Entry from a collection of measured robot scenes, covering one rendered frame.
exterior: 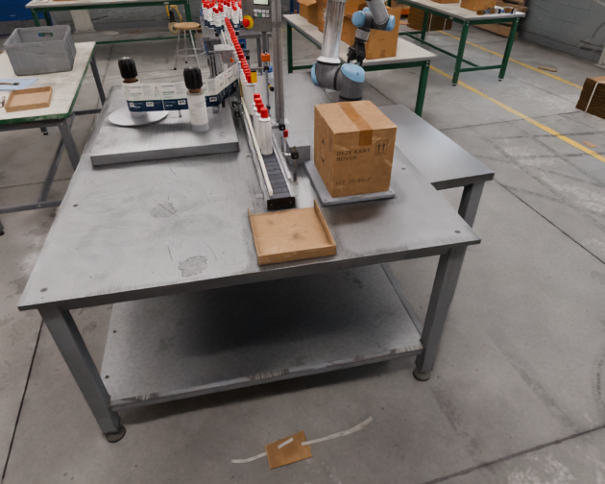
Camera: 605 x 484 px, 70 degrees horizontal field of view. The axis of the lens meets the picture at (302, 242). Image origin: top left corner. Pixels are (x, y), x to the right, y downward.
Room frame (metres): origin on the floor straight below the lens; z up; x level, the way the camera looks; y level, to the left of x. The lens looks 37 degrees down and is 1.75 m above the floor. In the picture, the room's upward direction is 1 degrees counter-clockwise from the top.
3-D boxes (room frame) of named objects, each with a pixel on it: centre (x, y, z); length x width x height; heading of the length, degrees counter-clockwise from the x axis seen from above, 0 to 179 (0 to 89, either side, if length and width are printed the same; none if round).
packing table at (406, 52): (4.80, -0.47, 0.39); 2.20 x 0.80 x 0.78; 16
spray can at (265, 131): (1.81, 0.16, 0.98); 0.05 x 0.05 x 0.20
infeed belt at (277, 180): (2.24, 0.25, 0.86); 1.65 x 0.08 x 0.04; 12
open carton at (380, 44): (3.95, -0.62, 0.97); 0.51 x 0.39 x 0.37; 111
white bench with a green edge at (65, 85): (3.38, 2.02, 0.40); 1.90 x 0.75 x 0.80; 16
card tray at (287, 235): (1.26, 0.05, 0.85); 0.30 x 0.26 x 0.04; 12
